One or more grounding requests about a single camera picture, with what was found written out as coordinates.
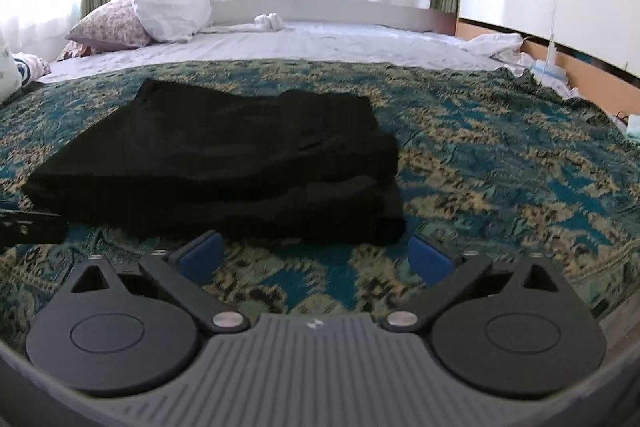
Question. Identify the large pale floral pillow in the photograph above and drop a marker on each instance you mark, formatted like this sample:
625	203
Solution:
7	77

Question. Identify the small-flowered pillow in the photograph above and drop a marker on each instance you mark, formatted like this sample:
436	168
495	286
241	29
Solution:
110	27

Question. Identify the blue-patterned white cloth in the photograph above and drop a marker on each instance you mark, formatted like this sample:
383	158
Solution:
32	66

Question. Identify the pale blue packet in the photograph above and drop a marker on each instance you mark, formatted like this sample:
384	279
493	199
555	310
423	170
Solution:
634	126

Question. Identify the white crumpled cloth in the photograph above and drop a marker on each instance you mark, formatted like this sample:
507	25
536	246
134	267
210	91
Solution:
500	47

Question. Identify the white pillow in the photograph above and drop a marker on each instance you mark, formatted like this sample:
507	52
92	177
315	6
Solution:
170	7

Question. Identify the small white rolled cloth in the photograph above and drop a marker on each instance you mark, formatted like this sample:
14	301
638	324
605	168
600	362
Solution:
270	22

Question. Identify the black pants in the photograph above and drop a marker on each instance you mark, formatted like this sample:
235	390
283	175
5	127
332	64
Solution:
215	157

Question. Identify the reddish floral cloth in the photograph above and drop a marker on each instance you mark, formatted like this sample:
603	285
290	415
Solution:
75	51

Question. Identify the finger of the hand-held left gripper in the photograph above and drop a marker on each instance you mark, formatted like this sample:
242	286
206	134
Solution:
30	224

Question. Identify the blue face mask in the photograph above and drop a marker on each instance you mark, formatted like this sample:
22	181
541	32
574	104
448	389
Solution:
549	71

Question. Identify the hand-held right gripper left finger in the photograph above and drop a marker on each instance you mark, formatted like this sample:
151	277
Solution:
200	257

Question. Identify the eyeglasses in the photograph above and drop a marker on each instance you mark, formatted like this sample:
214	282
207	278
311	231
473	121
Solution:
621	117

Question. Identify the wooden wall panel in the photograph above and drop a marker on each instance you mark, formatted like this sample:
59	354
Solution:
590	72

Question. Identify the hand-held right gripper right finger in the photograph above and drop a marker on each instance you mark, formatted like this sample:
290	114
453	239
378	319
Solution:
430	259

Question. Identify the grey bed headboard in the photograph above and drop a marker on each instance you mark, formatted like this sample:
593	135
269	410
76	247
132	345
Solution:
350	11

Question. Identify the teal and gold patterned bedspread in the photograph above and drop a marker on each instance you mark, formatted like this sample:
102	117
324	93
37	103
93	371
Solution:
500	167

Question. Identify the white bed sheet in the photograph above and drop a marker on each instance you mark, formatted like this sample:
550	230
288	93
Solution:
325	44

